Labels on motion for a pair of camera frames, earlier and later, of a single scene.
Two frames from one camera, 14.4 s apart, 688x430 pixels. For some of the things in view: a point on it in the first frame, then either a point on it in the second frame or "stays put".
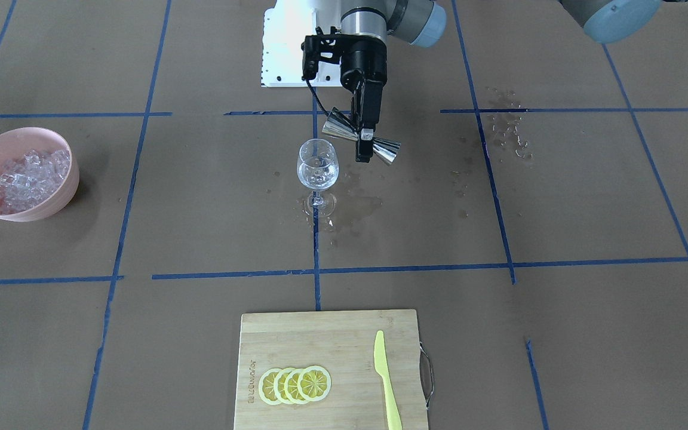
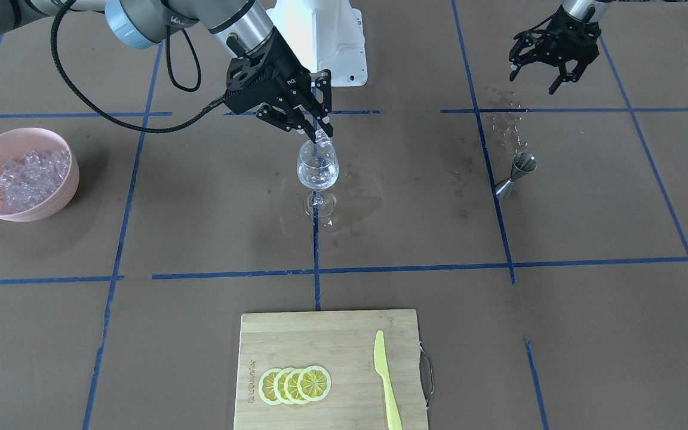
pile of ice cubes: (27, 180) stays put
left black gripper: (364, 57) → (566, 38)
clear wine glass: (318, 168) stays put
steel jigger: (336, 123) → (523, 163)
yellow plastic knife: (394, 420) stays put
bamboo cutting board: (341, 342) stays put
